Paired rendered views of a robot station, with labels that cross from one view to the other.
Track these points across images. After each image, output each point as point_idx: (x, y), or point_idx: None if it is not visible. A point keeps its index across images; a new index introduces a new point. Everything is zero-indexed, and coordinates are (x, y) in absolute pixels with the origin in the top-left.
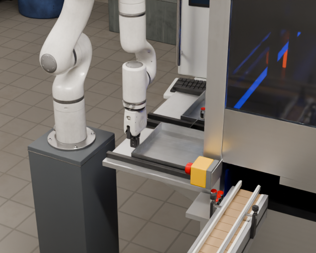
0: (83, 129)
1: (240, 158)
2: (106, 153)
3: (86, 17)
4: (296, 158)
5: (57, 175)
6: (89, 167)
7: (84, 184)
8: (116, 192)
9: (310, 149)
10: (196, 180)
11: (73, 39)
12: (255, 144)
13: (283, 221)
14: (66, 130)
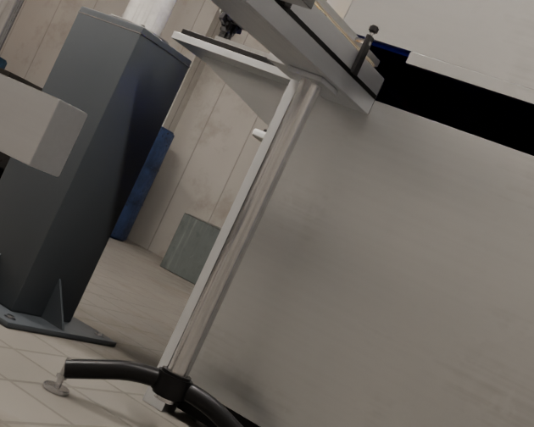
0: (161, 19)
1: (366, 24)
2: (182, 29)
3: None
4: (441, 25)
5: (99, 48)
6: (147, 54)
7: (130, 65)
8: (149, 147)
9: (464, 13)
10: None
11: None
12: (393, 5)
13: (390, 119)
14: (142, 4)
